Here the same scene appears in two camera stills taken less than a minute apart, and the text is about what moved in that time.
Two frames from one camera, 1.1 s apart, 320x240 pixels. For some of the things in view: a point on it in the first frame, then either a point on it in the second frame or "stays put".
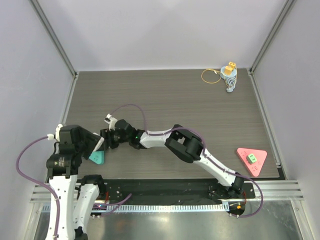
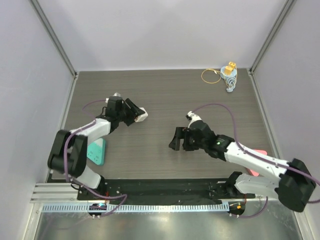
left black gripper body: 87,143 to 120,115
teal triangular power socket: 98,157 stays put
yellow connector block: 228,69 stays put
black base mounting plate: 174,189 stays put
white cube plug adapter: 100,142 to 141,117
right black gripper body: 109,138 to 185,139
